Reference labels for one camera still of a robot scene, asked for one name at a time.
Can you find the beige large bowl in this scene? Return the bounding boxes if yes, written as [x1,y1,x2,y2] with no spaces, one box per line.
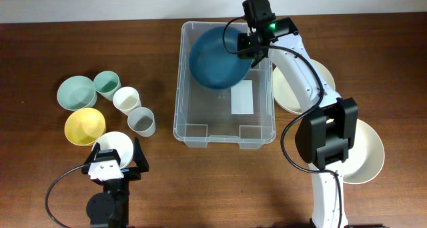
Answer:
[273,59,336,115]

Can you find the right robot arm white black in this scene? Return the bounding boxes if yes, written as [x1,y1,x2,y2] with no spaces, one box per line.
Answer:
[237,0,358,227]

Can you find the cream white cup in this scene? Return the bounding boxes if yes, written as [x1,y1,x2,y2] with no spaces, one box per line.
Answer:
[113,87,141,116]

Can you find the grey cup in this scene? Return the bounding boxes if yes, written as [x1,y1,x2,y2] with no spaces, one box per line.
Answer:
[127,107,156,137]

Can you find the white label in container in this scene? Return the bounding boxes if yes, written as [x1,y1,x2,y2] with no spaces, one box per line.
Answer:
[231,80,254,115]

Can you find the dark blue large bowl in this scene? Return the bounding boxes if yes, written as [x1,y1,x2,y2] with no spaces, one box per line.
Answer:
[189,27,252,90]

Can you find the mint green cup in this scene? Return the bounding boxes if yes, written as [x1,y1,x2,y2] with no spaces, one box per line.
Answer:
[93,71,121,101]

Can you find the yellow small bowl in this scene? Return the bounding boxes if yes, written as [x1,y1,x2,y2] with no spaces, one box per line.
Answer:
[64,108,106,146]

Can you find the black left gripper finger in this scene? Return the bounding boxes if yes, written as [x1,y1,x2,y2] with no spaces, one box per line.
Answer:
[84,143,100,165]
[133,137,149,173]

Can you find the clear plastic storage container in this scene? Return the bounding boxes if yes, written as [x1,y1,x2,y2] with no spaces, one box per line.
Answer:
[173,21,276,149]

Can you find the mint green small bowl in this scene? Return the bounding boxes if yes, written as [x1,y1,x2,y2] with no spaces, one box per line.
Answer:
[57,75,97,111]

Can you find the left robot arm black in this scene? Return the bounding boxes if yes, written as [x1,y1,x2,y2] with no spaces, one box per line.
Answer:
[81,137,149,227]

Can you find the white small bowl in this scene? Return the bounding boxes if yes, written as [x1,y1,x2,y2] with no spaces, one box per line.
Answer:
[92,131,133,169]

